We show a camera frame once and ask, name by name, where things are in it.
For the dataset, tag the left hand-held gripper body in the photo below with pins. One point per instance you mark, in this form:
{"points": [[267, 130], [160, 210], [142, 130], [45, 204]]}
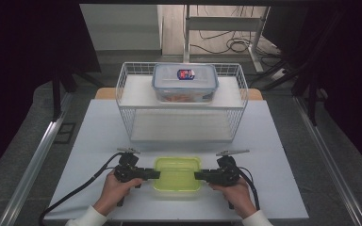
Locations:
{"points": [[127, 171]]}

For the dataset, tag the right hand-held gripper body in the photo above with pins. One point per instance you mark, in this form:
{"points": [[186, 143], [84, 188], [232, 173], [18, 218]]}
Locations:
{"points": [[227, 172]]}

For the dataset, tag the green translucent food container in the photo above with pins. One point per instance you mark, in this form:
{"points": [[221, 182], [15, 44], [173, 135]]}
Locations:
{"points": [[177, 174]]}

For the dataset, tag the clear food container blue rim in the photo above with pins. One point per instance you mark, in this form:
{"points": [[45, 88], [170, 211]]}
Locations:
{"points": [[185, 83]]}

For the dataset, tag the person's left hand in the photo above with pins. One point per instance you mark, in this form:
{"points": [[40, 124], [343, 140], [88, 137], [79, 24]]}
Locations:
{"points": [[114, 194]]}

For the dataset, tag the person's right hand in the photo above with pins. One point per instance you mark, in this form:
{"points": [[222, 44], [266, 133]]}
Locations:
{"points": [[238, 197]]}

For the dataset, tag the wooden table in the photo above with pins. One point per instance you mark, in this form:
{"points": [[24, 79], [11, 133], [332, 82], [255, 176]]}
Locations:
{"points": [[105, 93]]}

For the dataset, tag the black stand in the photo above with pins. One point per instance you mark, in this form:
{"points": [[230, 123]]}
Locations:
{"points": [[311, 91], [56, 94]]}

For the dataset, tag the white power strip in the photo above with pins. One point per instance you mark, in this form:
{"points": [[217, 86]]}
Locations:
{"points": [[278, 73]]}

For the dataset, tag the white cabinet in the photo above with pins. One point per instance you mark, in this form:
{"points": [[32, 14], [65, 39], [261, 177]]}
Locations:
{"points": [[122, 28]]}

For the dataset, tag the dark curtain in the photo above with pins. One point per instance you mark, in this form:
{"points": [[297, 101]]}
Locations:
{"points": [[19, 47], [355, 62]]}

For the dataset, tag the black floor bracket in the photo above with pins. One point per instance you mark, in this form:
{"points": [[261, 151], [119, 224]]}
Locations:
{"points": [[65, 132]]}

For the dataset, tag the aluminium rail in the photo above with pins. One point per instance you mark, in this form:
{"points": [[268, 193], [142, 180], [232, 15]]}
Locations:
{"points": [[326, 160], [41, 147]]}

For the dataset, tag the white metal desk frame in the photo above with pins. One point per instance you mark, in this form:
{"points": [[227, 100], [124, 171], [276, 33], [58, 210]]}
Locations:
{"points": [[223, 23]]}

